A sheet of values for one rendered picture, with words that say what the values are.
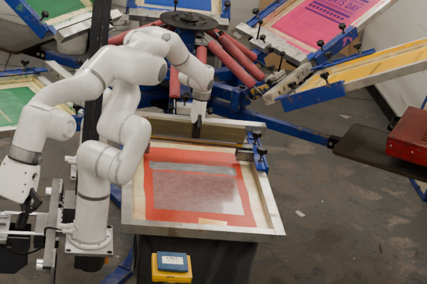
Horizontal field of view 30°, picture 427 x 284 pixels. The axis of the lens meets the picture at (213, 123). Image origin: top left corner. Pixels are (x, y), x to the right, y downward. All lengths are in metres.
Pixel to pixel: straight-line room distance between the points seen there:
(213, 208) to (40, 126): 1.20
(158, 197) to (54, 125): 1.11
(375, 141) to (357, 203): 1.51
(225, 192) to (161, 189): 0.25
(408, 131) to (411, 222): 1.70
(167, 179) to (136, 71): 1.11
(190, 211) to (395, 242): 2.28
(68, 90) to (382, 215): 3.46
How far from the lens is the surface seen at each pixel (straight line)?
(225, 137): 3.29
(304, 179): 5.50
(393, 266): 4.79
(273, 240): 2.87
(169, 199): 3.03
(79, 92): 2.12
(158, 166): 3.25
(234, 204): 3.07
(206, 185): 3.16
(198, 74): 3.01
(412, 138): 3.61
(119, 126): 2.24
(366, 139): 3.89
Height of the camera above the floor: 2.44
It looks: 24 degrees down
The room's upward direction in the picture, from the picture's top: 9 degrees clockwise
